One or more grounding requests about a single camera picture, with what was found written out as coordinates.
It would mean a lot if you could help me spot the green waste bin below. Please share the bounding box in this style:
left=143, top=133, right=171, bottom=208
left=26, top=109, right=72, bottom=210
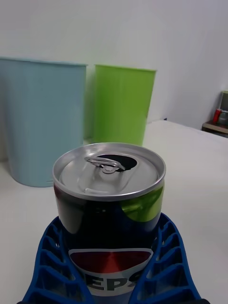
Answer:
left=83, top=63, right=157, bottom=147

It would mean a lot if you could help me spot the red container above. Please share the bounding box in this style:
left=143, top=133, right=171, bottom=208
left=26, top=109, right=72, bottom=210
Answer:
left=212, top=108, right=222, bottom=124

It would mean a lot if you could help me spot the black drink can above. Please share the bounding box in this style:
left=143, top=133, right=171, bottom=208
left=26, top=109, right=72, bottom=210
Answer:
left=52, top=142, right=166, bottom=297

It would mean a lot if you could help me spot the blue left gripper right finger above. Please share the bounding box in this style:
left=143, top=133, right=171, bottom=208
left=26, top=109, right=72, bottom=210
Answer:
left=129, top=212, right=211, bottom=304

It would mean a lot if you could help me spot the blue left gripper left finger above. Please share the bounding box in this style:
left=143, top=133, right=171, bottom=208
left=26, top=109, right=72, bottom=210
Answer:
left=16, top=215, right=96, bottom=304

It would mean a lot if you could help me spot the pale blue waste bin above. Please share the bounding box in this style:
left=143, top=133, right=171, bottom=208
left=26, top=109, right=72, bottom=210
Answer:
left=0, top=56, right=88, bottom=188

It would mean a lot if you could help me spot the wooden side table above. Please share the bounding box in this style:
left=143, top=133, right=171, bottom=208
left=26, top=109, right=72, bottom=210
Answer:
left=201, top=120, right=228, bottom=138

